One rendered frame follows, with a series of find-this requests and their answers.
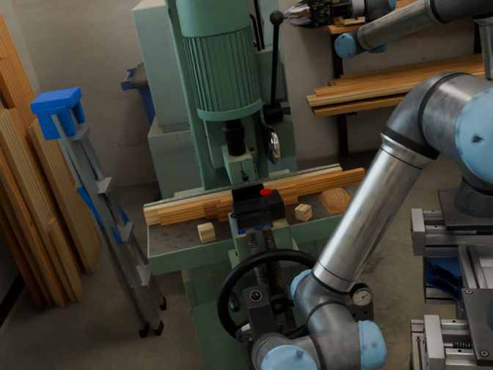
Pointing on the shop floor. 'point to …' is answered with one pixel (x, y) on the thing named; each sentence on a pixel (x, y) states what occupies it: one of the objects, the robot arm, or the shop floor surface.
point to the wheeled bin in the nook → (139, 79)
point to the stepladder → (97, 173)
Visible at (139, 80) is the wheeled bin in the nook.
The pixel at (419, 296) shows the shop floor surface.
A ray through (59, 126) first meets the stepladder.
